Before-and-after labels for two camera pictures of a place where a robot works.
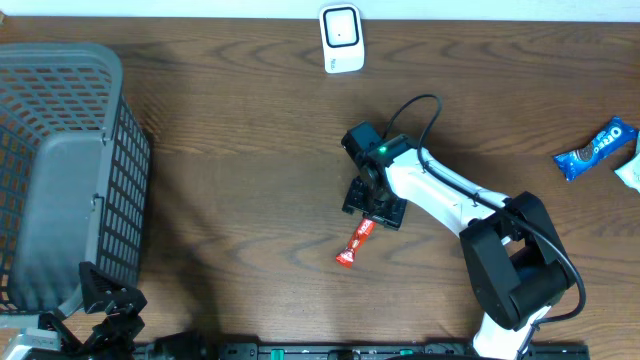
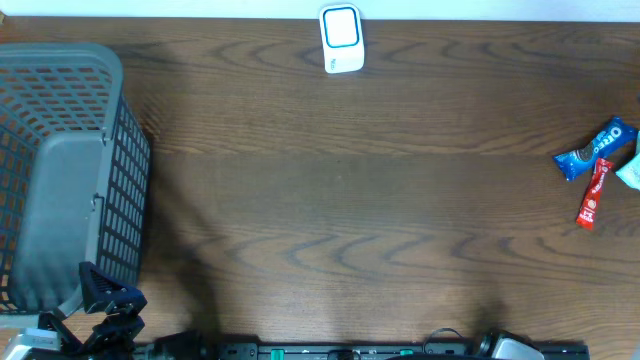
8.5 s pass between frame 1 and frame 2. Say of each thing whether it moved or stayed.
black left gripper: stayed
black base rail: stayed
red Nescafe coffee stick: moved
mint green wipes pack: stayed
